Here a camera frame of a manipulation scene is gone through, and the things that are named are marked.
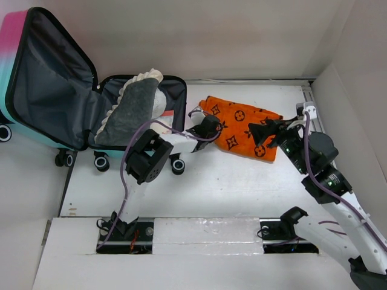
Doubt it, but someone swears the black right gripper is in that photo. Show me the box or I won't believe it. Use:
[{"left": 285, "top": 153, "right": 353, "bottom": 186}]
[{"left": 247, "top": 115, "right": 310, "bottom": 175}]

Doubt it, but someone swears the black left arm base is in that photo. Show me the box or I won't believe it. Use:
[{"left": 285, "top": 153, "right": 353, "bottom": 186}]
[{"left": 96, "top": 211, "right": 155, "bottom": 255}]

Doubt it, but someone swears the white drawstring pouch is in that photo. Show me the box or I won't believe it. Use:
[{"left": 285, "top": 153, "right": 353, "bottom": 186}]
[{"left": 151, "top": 88, "right": 167, "bottom": 119}]

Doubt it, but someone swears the grey cream frilled cushion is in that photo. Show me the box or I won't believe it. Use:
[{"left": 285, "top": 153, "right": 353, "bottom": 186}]
[{"left": 94, "top": 69, "right": 163, "bottom": 147}]

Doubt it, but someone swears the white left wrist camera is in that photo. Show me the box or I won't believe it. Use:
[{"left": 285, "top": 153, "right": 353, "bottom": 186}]
[{"left": 188, "top": 109, "right": 206, "bottom": 125}]

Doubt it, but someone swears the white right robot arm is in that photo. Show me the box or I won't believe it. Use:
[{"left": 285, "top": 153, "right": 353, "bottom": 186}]
[{"left": 249, "top": 118, "right": 386, "bottom": 289}]

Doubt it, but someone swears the orange patterned towel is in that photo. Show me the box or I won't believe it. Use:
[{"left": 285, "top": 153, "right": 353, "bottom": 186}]
[{"left": 199, "top": 96, "right": 283, "bottom": 163}]

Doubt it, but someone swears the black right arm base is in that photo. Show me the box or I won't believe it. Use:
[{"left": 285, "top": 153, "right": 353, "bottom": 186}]
[{"left": 256, "top": 207, "right": 319, "bottom": 254}]

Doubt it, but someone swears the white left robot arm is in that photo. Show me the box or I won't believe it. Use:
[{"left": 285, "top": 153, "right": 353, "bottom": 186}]
[{"left": 105, "top": 114, "right": 220, "bottom": 240}]

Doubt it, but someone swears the white foam cover panel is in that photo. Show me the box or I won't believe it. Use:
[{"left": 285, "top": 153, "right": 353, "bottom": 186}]
[{"left": 152, "top": 217, "right": 263, "bottom": 256}]

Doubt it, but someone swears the red-top clear zip bag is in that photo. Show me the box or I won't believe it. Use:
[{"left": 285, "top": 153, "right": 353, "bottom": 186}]
[{"left": 151, "top": 110, "right": 174, "bottom": 135}]

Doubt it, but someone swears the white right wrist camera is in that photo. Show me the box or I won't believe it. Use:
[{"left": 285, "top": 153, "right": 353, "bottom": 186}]
[{"left": 296, "top": 101, "right": 317, "bottom": 121}]

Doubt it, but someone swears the pink teal kids suitcase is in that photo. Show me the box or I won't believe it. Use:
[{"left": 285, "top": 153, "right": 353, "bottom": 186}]
[{"left": 0, "top": 6, "right": 187, "bottom": 175}]

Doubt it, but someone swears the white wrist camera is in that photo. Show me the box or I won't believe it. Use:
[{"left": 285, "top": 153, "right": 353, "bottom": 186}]
[
  {"left": 296, "top": 101, "right": 317, "bottom": 121},
  {"left": 188, "top": 109, "right": 206, "bottom": 125}
]

